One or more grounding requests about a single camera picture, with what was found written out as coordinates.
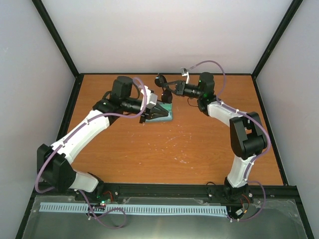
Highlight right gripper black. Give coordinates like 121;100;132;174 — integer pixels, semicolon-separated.
163;80;202;99

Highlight black aviator sunglasses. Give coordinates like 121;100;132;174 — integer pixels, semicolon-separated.
155;74;172;104

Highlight grey-green glasses case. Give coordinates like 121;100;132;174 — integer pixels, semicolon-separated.
145;102;173;122

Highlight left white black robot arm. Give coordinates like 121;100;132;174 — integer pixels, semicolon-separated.
34;76;169;201

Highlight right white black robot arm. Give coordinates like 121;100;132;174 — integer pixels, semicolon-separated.
155;72;270;202

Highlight clear acrylic cover plate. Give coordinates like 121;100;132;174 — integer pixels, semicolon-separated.
23;196;307;239

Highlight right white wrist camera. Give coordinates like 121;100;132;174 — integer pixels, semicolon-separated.
181;68;190;84

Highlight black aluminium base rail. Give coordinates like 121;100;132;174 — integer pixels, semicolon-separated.
32;182;297;201

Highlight left black frame post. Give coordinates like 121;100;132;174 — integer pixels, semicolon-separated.
31;0;81;75

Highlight black frame post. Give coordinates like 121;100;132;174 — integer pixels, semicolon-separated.
31;0;81;75
251;0;304;76

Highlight light blue slotted cable duct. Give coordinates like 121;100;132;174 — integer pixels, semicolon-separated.
38;202;227;217

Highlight right black frame post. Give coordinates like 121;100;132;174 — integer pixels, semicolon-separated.
251;0;304;76

